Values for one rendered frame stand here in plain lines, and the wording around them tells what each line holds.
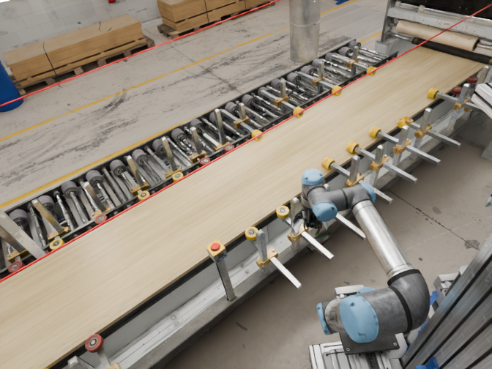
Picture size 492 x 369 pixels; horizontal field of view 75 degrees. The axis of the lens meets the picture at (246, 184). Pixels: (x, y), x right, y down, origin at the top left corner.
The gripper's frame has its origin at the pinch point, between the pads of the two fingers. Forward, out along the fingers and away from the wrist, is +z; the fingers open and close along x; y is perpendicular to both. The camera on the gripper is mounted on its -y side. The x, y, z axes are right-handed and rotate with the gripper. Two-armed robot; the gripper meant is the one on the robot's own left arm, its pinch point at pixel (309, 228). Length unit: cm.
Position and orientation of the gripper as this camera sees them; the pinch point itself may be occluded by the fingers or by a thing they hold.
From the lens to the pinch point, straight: 146.1
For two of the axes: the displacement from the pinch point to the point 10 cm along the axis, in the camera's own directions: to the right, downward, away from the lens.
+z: 1.2, 7.0, 7.1
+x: 9.9, -1.3, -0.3
